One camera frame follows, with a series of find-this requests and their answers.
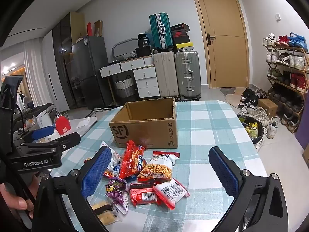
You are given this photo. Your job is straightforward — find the wooden door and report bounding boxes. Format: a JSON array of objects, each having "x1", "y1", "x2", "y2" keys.
[{"x1": 190, "y1": 0, "x2": 250, "y2": 89}]

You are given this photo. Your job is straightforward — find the clear plastic packet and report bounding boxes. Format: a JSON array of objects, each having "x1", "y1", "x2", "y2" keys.
[{"x1": 101, "y1": 141, "x2": 122, "y2": 172}]

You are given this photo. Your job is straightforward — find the small brown cardboard box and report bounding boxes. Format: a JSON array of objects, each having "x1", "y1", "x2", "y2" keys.
[{"x1": 258, "y1": 99, "x2": 278, "y2": 120}]

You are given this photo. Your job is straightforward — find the purple snack packet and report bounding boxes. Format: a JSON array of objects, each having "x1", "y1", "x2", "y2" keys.
[{"x1": 105, "y1": 177, "x2": 129, "y2": 215}]

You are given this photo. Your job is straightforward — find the yellow bread packet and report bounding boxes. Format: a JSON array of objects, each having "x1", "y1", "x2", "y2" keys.
[{"x1": 90, "y1": 199, "x2": 120, "y2": 226}]

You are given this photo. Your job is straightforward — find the red cone snack bag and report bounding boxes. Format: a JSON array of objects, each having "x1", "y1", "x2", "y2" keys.
[{"x1": 119, "y1": 140, "x2": 146, "y2": 180}]

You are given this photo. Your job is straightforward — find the black trash bin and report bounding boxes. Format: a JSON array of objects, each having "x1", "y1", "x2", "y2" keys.
[{"x1": 244, "y1": 116, "x2": 263, "y2": 144}]

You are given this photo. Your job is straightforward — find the beige suitcase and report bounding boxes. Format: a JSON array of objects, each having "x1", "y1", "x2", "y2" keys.
[{"x1": 153, "y1": 51, "x2": 179, "y2": 98}]

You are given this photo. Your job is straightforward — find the red paper bag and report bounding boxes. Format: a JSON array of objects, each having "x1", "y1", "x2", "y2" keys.
[{"x1": 55, "y1": 112, "x2": 70, "y2": 136}]

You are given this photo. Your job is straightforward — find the wooden shoe rack with shoes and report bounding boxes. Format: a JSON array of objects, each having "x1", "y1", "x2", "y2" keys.
[{"x1": 263, "y1": 32, "x2": 309, "y2": 131}]

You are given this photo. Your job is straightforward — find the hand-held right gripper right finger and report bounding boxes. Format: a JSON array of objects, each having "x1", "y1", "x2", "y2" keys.
[{"x1": 208, "y1": 146, "x2": 288, "y2": 232}]

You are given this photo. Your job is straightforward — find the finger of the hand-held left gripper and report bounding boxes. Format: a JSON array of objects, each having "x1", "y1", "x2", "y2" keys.
[
  {"x1": 18, "y1": 132, "x2": 81, "y2": 154},
  {"x1": 30, "y1": 125, "x2": 55, "y2": 142}
]

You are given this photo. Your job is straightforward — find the black and white patterned rug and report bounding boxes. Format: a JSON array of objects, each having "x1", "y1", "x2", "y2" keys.
[{"x1": 93, "y1": 106, "x2": 116, "y2": 113}]

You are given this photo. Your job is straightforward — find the purple plastic bag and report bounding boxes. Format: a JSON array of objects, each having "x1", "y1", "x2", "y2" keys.
[{"x1": 296, "y1": 115, "x2": 309, "y2": 151}]

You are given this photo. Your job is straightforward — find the grey suitcase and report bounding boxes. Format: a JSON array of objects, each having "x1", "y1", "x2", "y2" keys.
[{"x1": 174, "y1": 50, "x2": 202, "y2": 101}]

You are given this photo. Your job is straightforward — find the teal suitcase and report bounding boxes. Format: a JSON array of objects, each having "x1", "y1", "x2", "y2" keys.
[{"x1": 149, "y1": 13, "x2": 174, "y2": 51}]

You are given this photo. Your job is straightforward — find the dark refrigerator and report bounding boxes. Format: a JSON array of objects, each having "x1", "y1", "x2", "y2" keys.
[{"x1": 71, "y1": 36, "x2": 114, "y2": 109}]

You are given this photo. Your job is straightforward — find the beige round rug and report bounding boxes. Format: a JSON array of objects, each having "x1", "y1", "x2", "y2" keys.
[{"x1": 227, "y1": 89, "x2": 249, "y2": 108}]

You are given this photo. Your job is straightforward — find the white curtain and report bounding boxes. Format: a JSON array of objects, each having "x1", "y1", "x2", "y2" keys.
[{"x1": 23, "y1": 39, "x2": 58, "y2": 107}]

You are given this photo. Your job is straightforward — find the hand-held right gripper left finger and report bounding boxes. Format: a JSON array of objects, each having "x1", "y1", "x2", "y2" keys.
[{"x1": 31, "y1": 146, "x2": 113, "y2": 232}]

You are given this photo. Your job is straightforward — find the yellow and black shoe box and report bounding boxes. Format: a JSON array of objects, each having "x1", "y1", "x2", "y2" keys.
[{"x1": 176, "y1": 43, "x2": 194, "y2": 52}]

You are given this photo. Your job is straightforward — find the black paper bag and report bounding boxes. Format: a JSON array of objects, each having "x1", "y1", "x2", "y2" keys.
[{"x1": 138, "y1": 33, "x2": 151, "y2": 49}]

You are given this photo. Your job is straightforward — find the grey curved metal frame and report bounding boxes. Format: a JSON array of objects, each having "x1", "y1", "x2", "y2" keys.
[{"x1": 111, "y1": 38, "x2": 138, "y2": 63}]

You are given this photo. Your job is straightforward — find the brown paper bag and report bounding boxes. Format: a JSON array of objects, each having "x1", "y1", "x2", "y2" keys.
[{"x1": 94, "y1": 20, "x2": 103, "y2": 37}]

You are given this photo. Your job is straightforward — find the small red snack packet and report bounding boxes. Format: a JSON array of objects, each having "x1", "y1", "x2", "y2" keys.
[{"x1": 129, "y1": 182, "x2": 157, "y2": 206}]

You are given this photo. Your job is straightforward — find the person's left hand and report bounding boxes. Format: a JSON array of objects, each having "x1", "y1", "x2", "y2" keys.
[{"x1": 0, "y1": 173, "x2": 41, "y2": 212}]

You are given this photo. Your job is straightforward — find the white desk with drawers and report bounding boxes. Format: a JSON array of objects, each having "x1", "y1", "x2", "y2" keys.
[{"x1": 99, "y1": 55, "x2": 161, "y2": 99}]

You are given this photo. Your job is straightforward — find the white red-edged snack packet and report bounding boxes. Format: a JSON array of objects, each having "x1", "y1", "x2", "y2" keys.
[{"x1": 153, "y1": 177, "x2": 190, "y2": 210}]

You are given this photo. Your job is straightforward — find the dark tall cabinet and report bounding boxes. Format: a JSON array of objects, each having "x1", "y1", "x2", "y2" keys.
[{"x1": 52, "y1": 12, "x2": 85, "y2": 109}]

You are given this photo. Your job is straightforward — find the pile of sneakers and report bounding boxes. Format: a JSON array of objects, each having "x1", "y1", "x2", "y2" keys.
[{"x1": 238, "y1": 87, "x2": 282, "y2": 148}]

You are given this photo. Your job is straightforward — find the woven laundry basket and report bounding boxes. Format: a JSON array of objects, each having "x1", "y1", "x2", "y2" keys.
[{"x1": 114, "y1": 76, "x2": 137, "y2": 102}]

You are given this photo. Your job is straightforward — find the black basket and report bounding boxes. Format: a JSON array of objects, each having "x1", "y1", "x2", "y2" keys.
[{"x1": 135, "y1": 47, "x2": 152, "y2": 57}]

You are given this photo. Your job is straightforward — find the silver-backed snack bag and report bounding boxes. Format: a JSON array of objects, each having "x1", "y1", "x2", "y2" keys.
[{"x1": 137, "y1": 151, "x2": 180, "y2": 184}]

